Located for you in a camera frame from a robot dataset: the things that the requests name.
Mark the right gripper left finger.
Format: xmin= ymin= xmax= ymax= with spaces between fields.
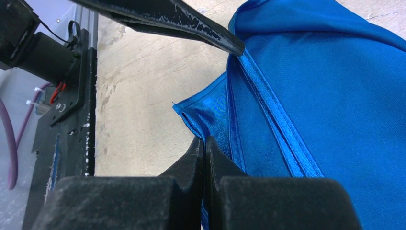
xmin=33 ymin=137 xmax=204 ymax=230

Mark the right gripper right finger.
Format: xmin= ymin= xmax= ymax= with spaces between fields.
xmin=204 ymin=137 xmax=361 ymax=230

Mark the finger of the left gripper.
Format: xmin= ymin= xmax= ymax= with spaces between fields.
xmin=74 ymin=0 xmax=245 ymax=56

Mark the blue cloth napkin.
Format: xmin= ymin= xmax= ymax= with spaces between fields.
xmin=173 ymin=0 xmax=406 ymax=230

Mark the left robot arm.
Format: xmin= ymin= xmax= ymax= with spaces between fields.
xmin=0 ymin=0 xmax=245 ymax=85

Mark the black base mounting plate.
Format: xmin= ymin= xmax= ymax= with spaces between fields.
xmin=22 ymin=29 xmax=97 ymax=230

